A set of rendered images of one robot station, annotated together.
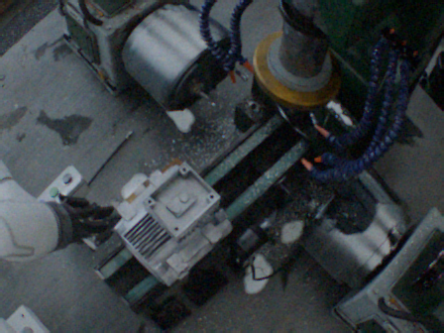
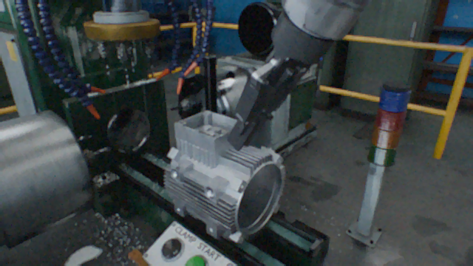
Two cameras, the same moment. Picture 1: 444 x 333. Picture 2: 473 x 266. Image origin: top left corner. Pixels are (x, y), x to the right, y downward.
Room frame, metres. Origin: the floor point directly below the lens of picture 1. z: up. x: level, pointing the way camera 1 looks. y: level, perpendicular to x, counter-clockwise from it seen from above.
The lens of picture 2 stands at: (0.29, 0.69, 1.41)
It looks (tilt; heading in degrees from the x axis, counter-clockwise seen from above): 25 degrees down; 272
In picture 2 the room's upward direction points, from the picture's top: straight up
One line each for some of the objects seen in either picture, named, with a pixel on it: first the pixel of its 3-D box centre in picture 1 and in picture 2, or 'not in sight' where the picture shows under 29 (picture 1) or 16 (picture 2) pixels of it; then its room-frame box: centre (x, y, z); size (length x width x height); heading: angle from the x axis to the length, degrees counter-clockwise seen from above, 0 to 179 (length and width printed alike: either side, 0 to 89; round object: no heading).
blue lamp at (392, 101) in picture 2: not in sight; (394, 97); (-0.04, 0.02, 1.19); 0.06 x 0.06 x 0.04
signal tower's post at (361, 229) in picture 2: not in sight; (378, 167); (-0.04, 0.02, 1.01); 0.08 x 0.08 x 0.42; 50
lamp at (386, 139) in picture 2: not in sight; (386, 134); (-0.04, 0.02, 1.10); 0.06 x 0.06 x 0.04
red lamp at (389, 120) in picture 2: not in sight; (389, 117); (-0.04, 0.02, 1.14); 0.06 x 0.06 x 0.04
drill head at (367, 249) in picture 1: (365, 234); (227, 103); (0.35, -0.35, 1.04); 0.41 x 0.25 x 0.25; 50
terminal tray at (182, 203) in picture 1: (180, 204); (211, 138); (0.36, 0.07, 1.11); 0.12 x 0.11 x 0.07; 141
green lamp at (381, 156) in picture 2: not in sight; (382, 151); (-0.04, 0.02, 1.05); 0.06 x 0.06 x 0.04
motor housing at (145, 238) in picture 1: (168, 229); (225, 181); (0.33, 0.10, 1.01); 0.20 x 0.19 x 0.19; 141
